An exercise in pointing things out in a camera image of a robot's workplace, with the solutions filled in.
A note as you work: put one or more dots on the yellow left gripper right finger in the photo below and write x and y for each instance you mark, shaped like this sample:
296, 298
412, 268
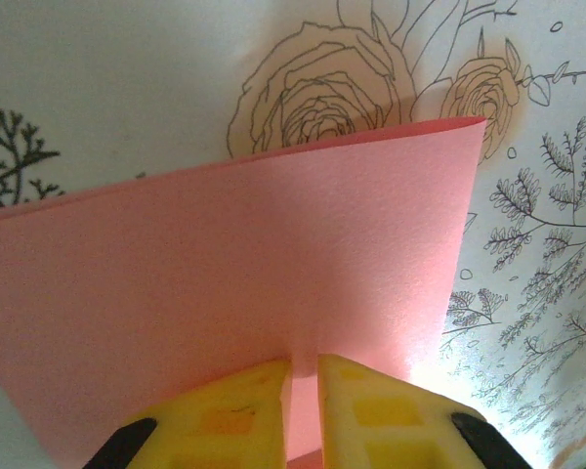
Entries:
386, 425

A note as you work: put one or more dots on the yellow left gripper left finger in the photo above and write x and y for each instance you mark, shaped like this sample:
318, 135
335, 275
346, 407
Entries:
224, 425

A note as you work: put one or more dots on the pink cloth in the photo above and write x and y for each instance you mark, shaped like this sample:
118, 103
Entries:
224, 244

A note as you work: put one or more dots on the floral patterned table cover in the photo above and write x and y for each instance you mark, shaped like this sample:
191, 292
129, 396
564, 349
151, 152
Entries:
127, 73

